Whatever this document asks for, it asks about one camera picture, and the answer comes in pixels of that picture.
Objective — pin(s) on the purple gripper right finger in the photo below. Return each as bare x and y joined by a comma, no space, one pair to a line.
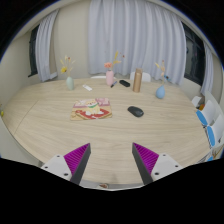
153,166

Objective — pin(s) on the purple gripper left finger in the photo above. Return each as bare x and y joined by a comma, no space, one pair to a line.
70,166

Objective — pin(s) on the black computer mouse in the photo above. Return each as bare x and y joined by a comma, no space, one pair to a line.
135,111

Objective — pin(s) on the cartoon printed mouse pad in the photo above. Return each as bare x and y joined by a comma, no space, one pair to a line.
91,109

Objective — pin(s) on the white and blue chair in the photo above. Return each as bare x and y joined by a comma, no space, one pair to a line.
208,114

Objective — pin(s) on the white remote control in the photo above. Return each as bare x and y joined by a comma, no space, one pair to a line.
87,87

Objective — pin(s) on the copper metal bottle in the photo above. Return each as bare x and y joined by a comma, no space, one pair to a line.
137,80

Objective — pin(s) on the black remote control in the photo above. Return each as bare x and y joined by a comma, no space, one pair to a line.
124,83

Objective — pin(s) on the white chair behind table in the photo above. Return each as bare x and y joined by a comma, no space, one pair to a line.
145,77

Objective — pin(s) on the pink vase with flowers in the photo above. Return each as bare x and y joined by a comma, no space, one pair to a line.
109,66

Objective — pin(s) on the green vase with flowers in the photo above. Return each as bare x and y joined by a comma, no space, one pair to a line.
66,68

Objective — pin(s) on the white right curtain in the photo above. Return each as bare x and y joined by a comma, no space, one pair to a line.
209,73

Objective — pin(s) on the white curtain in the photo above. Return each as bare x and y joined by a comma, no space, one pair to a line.
209,73
139,34
42,47

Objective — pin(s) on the right dark window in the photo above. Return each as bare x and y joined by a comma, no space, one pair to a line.
195,57

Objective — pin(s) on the dark window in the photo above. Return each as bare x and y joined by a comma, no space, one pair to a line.
195,57
32,55

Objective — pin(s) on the white left curtain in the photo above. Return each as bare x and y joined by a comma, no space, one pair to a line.
42,47

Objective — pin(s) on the white centre curtain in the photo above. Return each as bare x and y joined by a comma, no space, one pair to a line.
139,34

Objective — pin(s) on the left dark window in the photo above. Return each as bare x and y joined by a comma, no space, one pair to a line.
32,55

